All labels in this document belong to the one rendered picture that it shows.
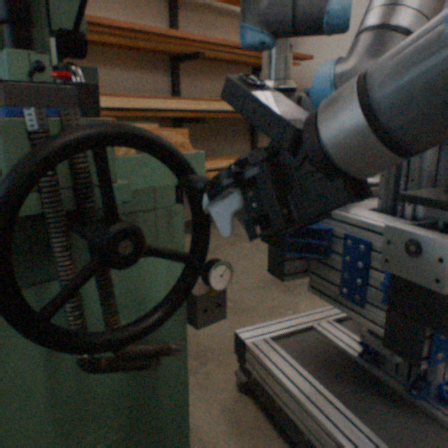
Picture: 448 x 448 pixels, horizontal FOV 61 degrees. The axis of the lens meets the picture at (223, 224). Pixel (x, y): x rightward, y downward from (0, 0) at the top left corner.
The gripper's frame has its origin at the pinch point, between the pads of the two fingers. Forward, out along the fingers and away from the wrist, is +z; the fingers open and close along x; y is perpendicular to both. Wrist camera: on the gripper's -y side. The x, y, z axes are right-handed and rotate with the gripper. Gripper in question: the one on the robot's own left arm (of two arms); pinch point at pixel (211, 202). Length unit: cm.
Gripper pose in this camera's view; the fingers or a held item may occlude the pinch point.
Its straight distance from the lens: 48.0
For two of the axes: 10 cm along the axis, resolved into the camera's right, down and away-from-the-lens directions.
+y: 2.9, 9.4, -1.7
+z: -5.5, 3.1, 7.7
